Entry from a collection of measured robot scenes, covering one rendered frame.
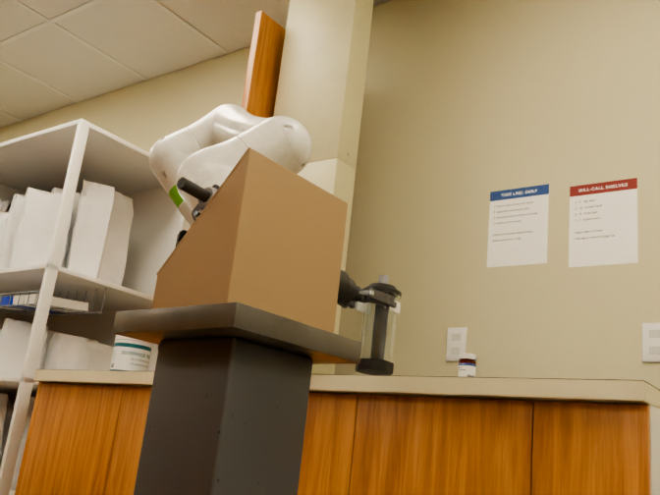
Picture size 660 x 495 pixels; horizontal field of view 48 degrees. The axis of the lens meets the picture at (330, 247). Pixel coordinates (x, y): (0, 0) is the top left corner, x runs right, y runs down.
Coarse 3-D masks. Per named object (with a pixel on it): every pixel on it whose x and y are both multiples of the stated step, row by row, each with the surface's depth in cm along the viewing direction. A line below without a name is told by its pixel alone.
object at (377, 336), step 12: (396, 300) 204; (372, 312) 201; (384, 312) 201; (372, 324) 200; (384, 324) 200; (360, 336) 203; (372, 336) 199; (384, 336) 199; (372, 348) 198; (384, 348) 198
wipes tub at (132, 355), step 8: (120, 336) 264; (120, 344) 263; (128, 344) 262; (136, 344) 263; (144, 344) 265; (120, 352) 262; (128, 352) 262; (136, 352) 262; (144, 352) 265; (112, 360) 263; (120, 360) 261; (128, 360) 261; (136, 360) 262; (144, 360) 264; (112, 368) 262; (120, 368) 260; (128, 368) 260; (136, 368) 261; (144, 368) 264
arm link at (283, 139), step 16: (224, 112) 186; (240, 112) 182; (192, 128) 188; (208, 128) 187; (224, 128) 180; (240, 128) 170; (256, 128) 153; (272, 128) 152; (288, 128) 153; (304, 128) 156; (208, 144) 187; (256, 144) 150; (272, 144) 151; (288, 144) 151; (304, 144) 154; (288, 160) 152; (304, 160) 155
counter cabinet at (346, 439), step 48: (48, 384) 262; (96, 384) 250; (48, 432) 254; (96, 432) 239; (336, 432) 186; (384, 432) 178; (432, 432) 171; (480, 432) 164; (528, 432) 158; (576, 432) 152; (624, 432) 147; (48, 480) 246; (96, 480) 233; (336, 480) 182; (384, 480) 174; (432, 480) 167; (480, 480) 161; (528, 480) 155; (576, 480) 149; (624, 480) 144
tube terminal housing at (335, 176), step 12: (312, 168) 256; (324, 168) 252; (336, 168) 249; (348, 168) 255; (312, 180) 254; (324, 180) 251; (336, 180) 249; (348, 180) 254; (336, 192) 248; (348, 192) 254; (348, 204) 253; (348, 216) 252; (348, 228) 252; (348, 240) 251; (336, 312) 242; (336, 324) 242; (312, 372) 230; (324, 372) 235
